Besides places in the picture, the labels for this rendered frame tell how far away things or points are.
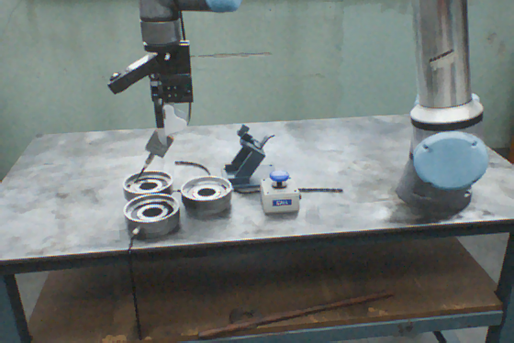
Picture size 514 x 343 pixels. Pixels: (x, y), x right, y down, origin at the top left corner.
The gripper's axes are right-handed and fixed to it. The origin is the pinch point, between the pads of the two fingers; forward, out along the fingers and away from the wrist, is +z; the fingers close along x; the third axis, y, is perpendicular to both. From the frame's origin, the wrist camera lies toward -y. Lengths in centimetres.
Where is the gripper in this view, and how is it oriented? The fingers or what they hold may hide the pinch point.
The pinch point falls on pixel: (162, 138)
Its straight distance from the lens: 105.6
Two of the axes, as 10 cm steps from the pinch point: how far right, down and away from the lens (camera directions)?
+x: -1.5, -4.0, 9.0
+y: 9.9, -0.8, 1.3
